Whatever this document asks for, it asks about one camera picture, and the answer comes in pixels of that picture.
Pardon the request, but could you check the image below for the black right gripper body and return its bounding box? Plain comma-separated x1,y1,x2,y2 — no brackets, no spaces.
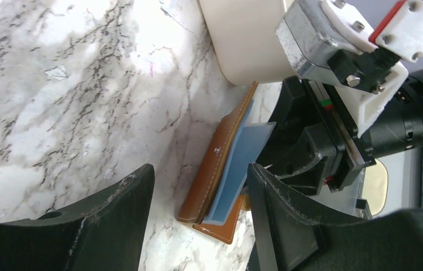
275,0,423,192

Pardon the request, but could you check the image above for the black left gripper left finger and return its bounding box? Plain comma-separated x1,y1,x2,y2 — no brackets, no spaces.
0,164,155,270

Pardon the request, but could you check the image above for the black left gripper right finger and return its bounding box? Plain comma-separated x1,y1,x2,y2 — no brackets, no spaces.
247,164,423,270

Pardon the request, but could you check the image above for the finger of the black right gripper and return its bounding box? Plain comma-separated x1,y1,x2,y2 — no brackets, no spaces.
257,76,345,196

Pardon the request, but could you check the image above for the cream oval plastic tray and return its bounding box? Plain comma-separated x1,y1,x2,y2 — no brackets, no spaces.
199,0,295,85

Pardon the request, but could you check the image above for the brown leather card holder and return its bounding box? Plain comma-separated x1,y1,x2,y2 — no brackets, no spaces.
177,82,275,244

